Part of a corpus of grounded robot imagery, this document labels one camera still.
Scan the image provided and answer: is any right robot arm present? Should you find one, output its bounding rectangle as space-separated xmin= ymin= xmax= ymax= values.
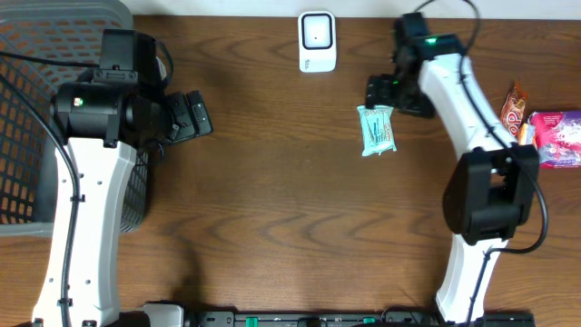
xmin=359 ymin=11 xmax=548 ymax=326

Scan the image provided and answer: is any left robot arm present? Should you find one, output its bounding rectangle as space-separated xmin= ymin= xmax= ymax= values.
xmin=31 ymin=29 xmax=213 ymax=326

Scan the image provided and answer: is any red purple pad package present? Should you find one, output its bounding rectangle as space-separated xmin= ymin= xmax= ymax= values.
xmin=528 ymin=111 xmax=580 ymax=169

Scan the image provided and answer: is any orange tissue pack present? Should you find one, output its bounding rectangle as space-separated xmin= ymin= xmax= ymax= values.
xmin=517 ymin=123 xmax=536 ymax=146

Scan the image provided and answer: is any orange brown snack bag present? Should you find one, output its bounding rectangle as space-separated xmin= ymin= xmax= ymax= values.
xmin=500 ymin=82 xmax=528 ymax=136

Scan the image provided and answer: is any teal snack wrapper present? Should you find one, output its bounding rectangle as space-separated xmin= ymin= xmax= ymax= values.
xmin=357 ymin=105 xmax=397 ymax=157

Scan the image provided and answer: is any grey plastic mesh basket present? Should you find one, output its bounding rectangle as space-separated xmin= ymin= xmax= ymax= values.
xmin=1 ymin=1 xmax=133 ymax=237

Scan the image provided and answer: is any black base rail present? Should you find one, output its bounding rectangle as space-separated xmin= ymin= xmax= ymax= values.
xmin=144 ymin=310 xmax=537 ymax=327

